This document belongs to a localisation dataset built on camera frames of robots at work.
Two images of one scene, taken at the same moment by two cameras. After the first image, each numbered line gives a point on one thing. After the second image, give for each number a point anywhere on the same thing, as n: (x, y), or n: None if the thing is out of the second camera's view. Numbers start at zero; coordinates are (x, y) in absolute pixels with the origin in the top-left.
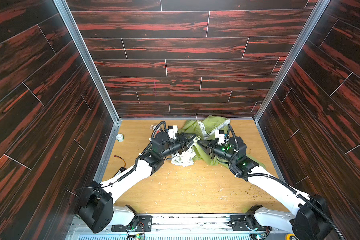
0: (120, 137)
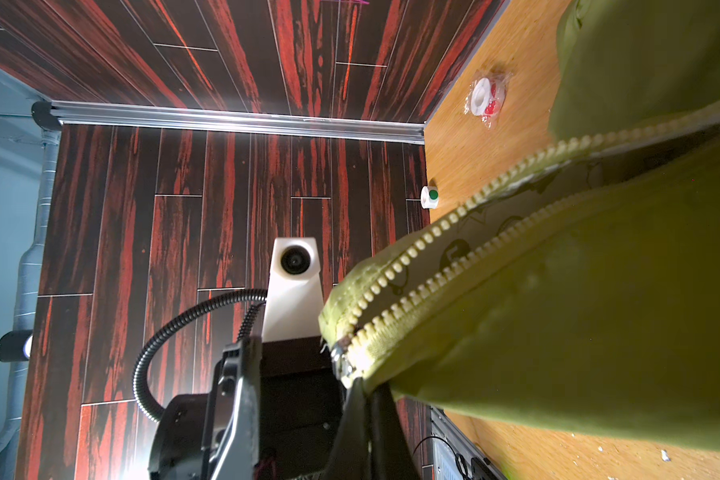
0: (429, 197)
